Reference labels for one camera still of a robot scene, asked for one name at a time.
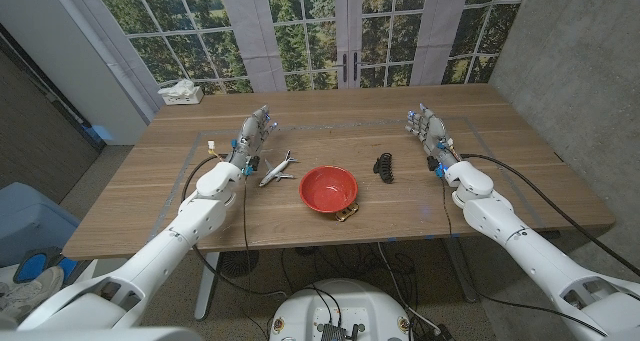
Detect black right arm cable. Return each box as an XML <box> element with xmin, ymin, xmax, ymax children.
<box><xmin>459</xmin><ymin>152</ymin><xmax>640</xmax><ymax>277</ymax></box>

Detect grey table leg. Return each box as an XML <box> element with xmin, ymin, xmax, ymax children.
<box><xmin>442</xmin><ymin>236</ymin><xmax>480</xmax><ymax>304</ymax></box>

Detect white toy airplane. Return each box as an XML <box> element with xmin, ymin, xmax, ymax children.
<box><xmin>258</xmin><ymin>149</ymin><xmax>300</xmax><ymax>188</ymax></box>

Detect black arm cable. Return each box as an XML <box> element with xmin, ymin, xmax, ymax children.
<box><xmin>459</xmin><ymin>152</ymin><xmax>640</xmax><ymax>277</ymax></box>
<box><xmin>180</xmin><ymin>153</ymin><xmax>289</xmax><ymax>297</ymax></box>

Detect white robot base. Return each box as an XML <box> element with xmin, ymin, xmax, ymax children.
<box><xmin>268</xmin><ymin>278</ymin><xmax>412</xmax><ymax>341</ymax></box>

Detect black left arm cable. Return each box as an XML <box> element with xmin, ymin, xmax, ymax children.
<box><xmin>180</xmin><ymin>153</ymin><xmax>289</xmax><ymax>297</ymax></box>

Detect gold toy car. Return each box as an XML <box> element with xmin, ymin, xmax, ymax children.
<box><xmin>334</xmin><ymin>201</ymin><xmax>360</xmax><ymax>223</ymax></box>

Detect black round fan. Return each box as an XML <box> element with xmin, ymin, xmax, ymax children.
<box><xmin>218</xmin><ymin>249</ymin><xmax>260</xmax><ymax>279</ymax></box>

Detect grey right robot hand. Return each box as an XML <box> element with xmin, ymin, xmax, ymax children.
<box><xmin>404</xmin><ymin>103</ymin><xmax>459</xmax><ymax>169</ymax></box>

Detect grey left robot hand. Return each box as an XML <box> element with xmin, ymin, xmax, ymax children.
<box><xmin>227</xmin><ymin>104</ymin><xmax>280</xmax><ymax>170</ymax></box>

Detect white table leg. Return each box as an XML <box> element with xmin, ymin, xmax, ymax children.
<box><xmin>193</xmin><ymin>251</ymin><xmax>221</xmax><ymax>322</ymax></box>

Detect white tissue box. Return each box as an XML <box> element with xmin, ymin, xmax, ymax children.
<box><xmin>157</xmin><ymin>78</ymin><xmax>205</xmax><ymax>106</ymax></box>

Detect blue black pad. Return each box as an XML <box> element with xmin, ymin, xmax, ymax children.
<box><xmin>12</xmin><ymin>247</ymin><xmax>79</xmax><ymax>285</ymax></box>

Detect red bowl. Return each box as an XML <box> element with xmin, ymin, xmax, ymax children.
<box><xmin>298</xmin><ymin>165</ymin><xmax>359</xmax><ymax>214</ymax></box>

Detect white sneaker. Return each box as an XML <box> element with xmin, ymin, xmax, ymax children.
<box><xmin>0</xmin><ymin>265</ymin><xmax>65</xmax><ymax>322</ymax></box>

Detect printed window backdrop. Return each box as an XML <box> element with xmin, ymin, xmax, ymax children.
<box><xmin>89</xmin><ymin>0</ymin><xmax>531</xmax><ymax>95</ymax></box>

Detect black hair claw clip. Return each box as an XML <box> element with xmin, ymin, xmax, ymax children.
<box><xmin>372</xmin><ymin>152</ymin><xmax>396</xmax><ymax>185</ymax></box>

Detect blue-grey container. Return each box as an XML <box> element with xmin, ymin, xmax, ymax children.
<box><xmin>0</xmin><ymin>181</ymin><xmax>81</xmax><ymax>268</ymax></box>

